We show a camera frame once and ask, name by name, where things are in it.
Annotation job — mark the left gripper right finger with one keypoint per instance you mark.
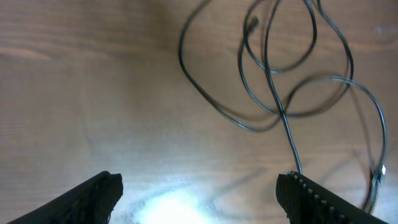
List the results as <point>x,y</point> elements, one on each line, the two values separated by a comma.
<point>304,201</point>

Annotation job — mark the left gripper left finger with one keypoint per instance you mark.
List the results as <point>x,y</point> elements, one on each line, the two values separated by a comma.
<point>90,202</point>

